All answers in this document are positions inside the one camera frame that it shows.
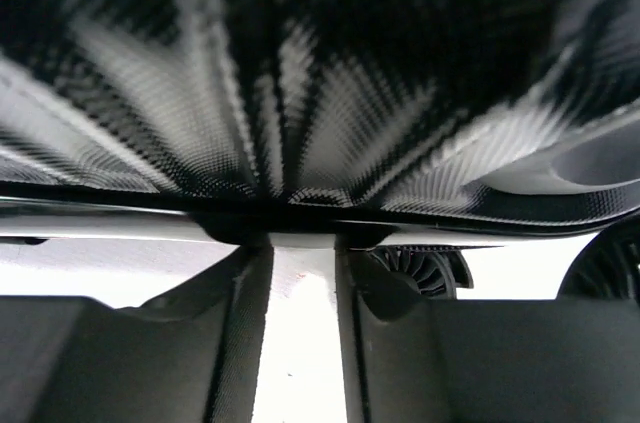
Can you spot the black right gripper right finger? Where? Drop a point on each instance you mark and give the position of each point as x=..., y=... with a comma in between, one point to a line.
x=407, y=358

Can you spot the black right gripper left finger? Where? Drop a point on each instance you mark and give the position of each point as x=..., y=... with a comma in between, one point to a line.
x=190, y=354

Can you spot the black suitcase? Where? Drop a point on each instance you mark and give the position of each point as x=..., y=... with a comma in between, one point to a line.
x=367, y=120

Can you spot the black suitcase wheel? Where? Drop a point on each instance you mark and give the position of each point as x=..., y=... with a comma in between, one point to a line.
x=433, y=272
x=607, y=268

